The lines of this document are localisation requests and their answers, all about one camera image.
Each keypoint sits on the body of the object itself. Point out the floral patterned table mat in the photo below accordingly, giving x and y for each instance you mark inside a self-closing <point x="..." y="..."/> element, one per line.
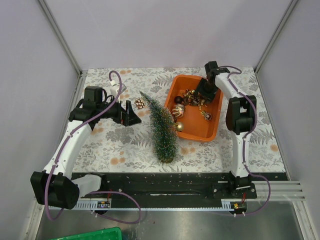
<point x="114" y="148"/>

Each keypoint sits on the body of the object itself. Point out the green plastic crate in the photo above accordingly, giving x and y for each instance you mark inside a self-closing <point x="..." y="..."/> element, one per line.
<point x="113" y="233"/>

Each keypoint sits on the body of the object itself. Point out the grey slotted cable duct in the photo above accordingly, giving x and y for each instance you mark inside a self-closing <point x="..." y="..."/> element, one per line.
<point x="99" y="205"/>

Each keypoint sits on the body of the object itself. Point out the large gold striped bauble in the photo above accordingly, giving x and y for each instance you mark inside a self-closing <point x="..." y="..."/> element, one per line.
<point x="178" y="110"/>

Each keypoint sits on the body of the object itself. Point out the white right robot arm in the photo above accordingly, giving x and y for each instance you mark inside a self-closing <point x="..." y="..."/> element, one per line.
<point x="241" y="117"/>

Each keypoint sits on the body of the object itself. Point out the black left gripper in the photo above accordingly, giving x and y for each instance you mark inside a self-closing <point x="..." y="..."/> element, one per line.
<point x="127" y="119"/>

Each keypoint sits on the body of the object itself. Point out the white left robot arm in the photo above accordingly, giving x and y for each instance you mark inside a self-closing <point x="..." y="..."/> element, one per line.
<point x="53" y="186"/>

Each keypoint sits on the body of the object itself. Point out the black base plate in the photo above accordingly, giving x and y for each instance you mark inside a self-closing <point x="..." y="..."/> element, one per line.
<point x="170" y="189"/>

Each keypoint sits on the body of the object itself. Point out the aluminium frame post left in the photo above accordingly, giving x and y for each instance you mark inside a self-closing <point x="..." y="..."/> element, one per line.
<point x="58" y="33"/>

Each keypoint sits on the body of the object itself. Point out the brown pine cone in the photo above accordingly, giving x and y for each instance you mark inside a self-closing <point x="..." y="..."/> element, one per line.
<point x="139" y="103"/>

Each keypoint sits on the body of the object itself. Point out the small gold bauble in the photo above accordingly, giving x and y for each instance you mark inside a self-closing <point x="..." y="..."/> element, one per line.
<point x="179" y="126"/>

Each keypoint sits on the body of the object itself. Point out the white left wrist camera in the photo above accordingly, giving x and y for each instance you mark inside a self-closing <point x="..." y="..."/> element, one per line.
<point x="117" y="89"/>

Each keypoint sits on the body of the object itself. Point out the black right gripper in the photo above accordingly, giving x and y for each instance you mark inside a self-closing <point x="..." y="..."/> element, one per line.
<point x="209" y="97"/>

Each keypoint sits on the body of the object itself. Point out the small green christmas tree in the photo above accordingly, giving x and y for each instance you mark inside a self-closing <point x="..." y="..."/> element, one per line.
<point x="163" y="134"/>

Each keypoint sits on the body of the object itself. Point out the gold and brown ornament pile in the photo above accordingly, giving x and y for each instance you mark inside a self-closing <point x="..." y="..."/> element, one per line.
<point x="192" y="99"/>

